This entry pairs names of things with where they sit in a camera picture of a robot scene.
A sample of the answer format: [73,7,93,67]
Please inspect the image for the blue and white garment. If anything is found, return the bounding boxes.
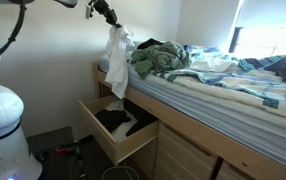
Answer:
[182,44,240,73]

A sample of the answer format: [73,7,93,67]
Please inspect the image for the small black cloth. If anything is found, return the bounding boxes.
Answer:
[93,109,133,133]

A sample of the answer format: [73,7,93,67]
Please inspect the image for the green garment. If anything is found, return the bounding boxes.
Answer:
[130,49,166,80]

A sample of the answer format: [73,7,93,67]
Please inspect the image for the pale patterned cloth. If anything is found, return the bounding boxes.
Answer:
[105,99,126,113]

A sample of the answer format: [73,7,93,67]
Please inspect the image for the window with white blind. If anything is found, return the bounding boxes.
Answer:
[228,0,286,60]

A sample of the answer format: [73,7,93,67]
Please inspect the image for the white cable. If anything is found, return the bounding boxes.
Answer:
[101,159,141,180]

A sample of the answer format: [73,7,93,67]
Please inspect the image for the white cloth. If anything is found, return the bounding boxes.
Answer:
[104,24,136,100]

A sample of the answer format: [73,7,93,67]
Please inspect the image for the closed wooden drawer stack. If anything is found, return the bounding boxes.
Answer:
[153,120,219,180]
[215,159,261,180]

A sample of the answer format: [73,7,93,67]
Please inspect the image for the wooden bed frame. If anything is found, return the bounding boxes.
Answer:
[92,60,286,180]

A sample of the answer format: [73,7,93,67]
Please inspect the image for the black crumpled garment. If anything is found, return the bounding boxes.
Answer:
[136,37,165,51]

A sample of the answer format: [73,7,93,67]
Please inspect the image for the mattress with blue-grey sheet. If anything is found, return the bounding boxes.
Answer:
[97,49,286,174]

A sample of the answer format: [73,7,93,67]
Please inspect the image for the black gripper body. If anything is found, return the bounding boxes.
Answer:
[92,0,115,18]

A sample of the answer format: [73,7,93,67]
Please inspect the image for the open wooden drawer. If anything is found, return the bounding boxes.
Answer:
[78,94,160,167]

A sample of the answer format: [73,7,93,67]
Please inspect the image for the blue teal striped blanket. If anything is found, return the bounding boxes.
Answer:
[149,46,286,122]

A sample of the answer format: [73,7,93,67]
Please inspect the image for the pale crumpled bed cloth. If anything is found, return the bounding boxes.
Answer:
[125,41,141,64]

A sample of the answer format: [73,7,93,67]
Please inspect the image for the grey-green crumpled garment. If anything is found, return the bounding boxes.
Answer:
[149,40,192,73]

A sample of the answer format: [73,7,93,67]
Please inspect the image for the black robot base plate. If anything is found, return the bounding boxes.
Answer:
[25,125,94,180]

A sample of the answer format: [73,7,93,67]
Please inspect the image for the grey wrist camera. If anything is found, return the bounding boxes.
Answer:
[84,2,95,20]

